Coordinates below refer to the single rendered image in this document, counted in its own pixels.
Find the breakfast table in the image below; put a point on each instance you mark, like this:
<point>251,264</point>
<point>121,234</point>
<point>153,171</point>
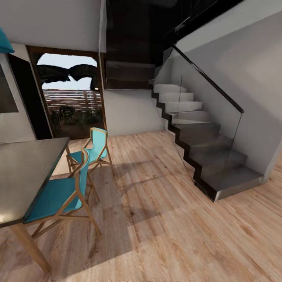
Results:
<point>25,169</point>

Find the fixed window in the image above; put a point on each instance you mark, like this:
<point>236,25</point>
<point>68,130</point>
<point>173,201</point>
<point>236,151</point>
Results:
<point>71,88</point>

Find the straight chair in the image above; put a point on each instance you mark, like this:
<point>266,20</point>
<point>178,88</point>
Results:
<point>98,137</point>
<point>62,195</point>

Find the fridge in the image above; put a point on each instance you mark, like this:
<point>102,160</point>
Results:
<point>22,117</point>

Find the stairs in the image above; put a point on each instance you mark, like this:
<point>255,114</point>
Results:
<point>141,47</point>

